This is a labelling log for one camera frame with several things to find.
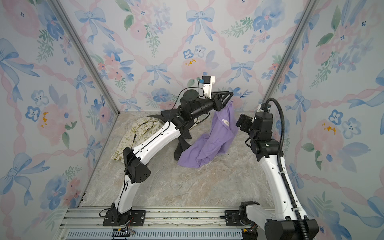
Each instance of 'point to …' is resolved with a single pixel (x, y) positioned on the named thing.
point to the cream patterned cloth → (140, 129)
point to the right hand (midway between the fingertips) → (249, 117)
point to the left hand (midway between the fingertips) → (233, 91)
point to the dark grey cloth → (181, 144)
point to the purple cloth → (223, 129)
